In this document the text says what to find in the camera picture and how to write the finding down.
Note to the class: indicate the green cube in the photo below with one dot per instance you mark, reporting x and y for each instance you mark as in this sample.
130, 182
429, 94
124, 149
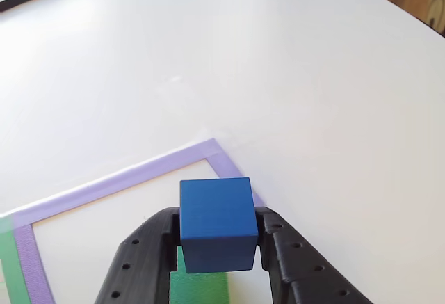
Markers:
198, 288

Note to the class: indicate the green tape square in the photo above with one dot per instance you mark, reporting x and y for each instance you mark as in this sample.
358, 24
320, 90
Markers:
14, 276

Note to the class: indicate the small blue cube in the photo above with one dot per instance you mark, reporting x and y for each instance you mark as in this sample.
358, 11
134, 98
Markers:
215, 213

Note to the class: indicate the purple tape square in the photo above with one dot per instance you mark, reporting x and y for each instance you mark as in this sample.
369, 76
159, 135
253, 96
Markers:
104, 182

